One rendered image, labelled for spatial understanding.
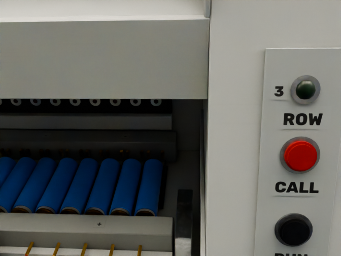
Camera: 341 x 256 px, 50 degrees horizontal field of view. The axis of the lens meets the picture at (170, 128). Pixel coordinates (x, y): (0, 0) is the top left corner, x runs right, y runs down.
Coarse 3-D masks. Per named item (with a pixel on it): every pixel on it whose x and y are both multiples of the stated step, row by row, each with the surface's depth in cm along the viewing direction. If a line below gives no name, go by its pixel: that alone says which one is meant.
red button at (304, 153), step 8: (296, 144) 18; (304, 144) 18; (288, 152) 19; (296, 152) 18; (304, 152) 18; (312, 152) 18; (288, 160) 19; (296, 160) 19; (304, 160) 19; (312, 160) 18; (296, 168) 19; (304, 168) 19
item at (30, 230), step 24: (0, 216) 28; (24, 216) 28; (48, 216) 28; (72, 216) 28; (96, 216) 28; (120, 216) 28; (144, 216) 28; (0, 240) 28; (24, 240) 27; (48, 240) 27; (72, 240) 27; (96, 240) 27; (120, 240) 27; (144, 240) 27; (168, 240) 26
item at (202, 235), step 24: (0, 120) 38; (24, 120) 38; (48, 120) 38; (72, 120) 38; (96, 120) 37; (120, 120) 37; (144, 120) 37; (168, 120) 37; (168, 168) 36; (192, 168) 36; (168, 192) 33; (192, 192) 29; (168, 216) 31; (192, 216) 29; (192, 240) 29
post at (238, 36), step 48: (240, 0) 17; (288, 0) 17; (336, 0) 17; (240, 48) 18; (240, 96) 19; (240, 144) 19; (240, 192) 20; (336, 192) 19; (240, 240) 21; (336, 240) 20
